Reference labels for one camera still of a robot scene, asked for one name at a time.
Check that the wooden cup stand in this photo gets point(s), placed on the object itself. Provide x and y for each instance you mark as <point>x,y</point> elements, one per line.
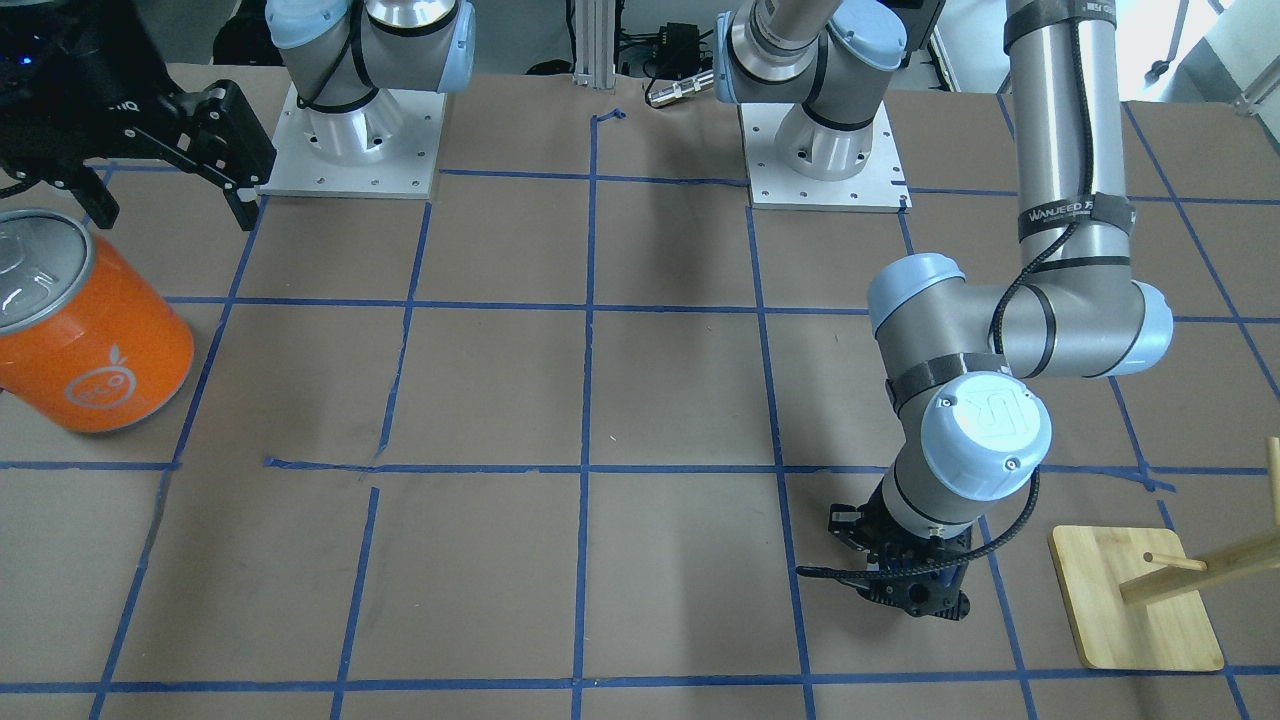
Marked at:
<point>1133,596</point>

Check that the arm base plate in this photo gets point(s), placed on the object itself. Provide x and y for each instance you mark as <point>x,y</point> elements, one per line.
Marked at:
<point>386,150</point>
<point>796,164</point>

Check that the silver metal connector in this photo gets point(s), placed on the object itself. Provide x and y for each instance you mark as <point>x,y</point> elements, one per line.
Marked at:
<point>680,90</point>

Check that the aluminium frame post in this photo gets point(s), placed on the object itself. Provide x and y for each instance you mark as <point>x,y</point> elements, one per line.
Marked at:
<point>594,38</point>

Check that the orange metal can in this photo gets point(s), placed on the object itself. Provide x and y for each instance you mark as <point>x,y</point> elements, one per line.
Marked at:
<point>85,340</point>

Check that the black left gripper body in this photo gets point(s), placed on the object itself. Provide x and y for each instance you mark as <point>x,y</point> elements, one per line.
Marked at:
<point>850,527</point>

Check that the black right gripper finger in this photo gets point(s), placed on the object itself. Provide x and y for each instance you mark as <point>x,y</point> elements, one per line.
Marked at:
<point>216,135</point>
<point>90,191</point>

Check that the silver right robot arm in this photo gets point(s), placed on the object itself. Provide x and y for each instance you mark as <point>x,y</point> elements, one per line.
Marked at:
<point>340,54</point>

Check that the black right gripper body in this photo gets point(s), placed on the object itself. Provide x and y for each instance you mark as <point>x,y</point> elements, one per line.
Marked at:
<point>112,110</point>

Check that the black electronics box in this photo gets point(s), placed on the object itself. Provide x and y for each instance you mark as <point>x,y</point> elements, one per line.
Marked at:
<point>677,51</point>

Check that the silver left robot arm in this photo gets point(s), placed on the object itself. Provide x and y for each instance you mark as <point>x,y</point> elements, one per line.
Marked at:
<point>958,356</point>

